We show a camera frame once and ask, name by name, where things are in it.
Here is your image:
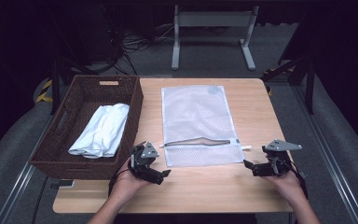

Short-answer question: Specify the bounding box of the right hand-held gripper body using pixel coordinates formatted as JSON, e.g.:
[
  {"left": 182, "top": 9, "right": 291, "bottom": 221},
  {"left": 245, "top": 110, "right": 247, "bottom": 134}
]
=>
[{"left": 261, "top": 138, "right": 303, "bottom": 177}]

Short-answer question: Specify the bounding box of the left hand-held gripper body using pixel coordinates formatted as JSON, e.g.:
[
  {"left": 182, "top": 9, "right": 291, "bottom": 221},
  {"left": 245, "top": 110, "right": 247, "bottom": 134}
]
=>
[{"left": 128, "top": 141, "right": 161, "bottom": 185}]

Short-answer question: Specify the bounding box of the white garment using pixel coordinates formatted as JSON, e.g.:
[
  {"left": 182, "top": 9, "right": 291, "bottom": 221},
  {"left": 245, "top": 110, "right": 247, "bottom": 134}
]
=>
[{"left": 67, "top": 103, "right": 131, "bottom": 159}]

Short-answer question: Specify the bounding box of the white mesh laundry bag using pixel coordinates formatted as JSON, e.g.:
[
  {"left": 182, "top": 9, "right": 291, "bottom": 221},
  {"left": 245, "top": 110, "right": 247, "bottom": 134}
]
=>
[{"left": 158, "top": 84, "right": 253, "bottom": 168}]

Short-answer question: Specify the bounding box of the brown woven basket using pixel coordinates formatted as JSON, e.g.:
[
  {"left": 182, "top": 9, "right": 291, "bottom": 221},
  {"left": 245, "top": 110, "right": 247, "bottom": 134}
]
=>
[{"left": 28, "top": 74, "right": 145, "bottom": 181}]

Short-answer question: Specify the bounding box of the person's left hand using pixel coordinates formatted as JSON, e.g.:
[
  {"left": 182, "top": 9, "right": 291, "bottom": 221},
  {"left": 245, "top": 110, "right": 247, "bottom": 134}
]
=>
[{"left": 109, "top": 163, "right": 153, "bottom": 204}]

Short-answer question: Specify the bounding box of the person's right hand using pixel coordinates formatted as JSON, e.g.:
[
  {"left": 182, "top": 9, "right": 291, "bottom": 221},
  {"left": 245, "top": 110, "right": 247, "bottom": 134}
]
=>
[{"left": 262, "top": 169, "right": 308, "bottom": 203}]

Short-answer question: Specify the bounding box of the black metal stand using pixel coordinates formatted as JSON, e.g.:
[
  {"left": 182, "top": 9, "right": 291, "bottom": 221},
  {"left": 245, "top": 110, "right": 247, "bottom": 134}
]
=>
[
  {"left": 260, "top": 54, "right": 316, "bottom": 116},
  {"left": 49, "top": 54, "right": 99, "bottom": 116}
]

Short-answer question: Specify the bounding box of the yellow black hazard tape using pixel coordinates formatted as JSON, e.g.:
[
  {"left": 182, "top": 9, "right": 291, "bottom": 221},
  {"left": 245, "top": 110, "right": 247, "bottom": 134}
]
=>
[{"left": 35, "top": 79, "right": 54, "bottom": 104}]

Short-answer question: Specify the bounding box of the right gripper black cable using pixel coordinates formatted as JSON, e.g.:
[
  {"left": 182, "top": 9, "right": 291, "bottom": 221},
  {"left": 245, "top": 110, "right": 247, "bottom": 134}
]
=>
[{"left": 279, "top": 158, "right": 310, "bottom": 201}]

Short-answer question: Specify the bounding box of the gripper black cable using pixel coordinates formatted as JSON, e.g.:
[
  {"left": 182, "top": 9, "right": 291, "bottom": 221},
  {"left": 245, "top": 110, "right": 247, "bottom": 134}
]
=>
[
  {"left": 279, "top": 158, "right": 310, "bottom": 201},
  {"left": 107, "top": 141, "right": 147, "bottom": 198}
]

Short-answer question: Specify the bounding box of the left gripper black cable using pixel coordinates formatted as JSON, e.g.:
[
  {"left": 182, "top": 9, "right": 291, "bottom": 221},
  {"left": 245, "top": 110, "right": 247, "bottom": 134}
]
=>
[{"left": 107, "top": 141, "right": 147, "bottom": 198}]

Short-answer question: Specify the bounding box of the grey floor rail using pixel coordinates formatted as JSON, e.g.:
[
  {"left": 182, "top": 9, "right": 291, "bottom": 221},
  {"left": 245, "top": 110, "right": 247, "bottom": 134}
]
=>
[
  {"left": 0, "top": 115, "right": 55, "bottom": 224},
  {"left": 292, "top": 85, "right": 358, "bottom": 224}
]

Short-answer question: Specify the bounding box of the tangle of floor cables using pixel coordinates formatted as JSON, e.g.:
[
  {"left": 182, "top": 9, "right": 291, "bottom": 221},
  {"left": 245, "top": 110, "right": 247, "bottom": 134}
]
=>
[{"left": 103, "top": 12, "right": 175, "bottom": 77}]

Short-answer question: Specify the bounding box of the black floor cable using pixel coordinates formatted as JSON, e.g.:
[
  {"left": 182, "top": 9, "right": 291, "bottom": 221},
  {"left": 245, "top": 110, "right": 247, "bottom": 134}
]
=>
[{"left": 31, "top": 176, "right": 49, "bottom": 224}]

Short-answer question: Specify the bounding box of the white metal desk frame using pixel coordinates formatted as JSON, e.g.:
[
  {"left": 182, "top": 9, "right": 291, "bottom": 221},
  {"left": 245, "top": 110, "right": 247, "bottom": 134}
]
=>
[{"left": 171, "top": 4, "right": 260, "bottom": 72}]

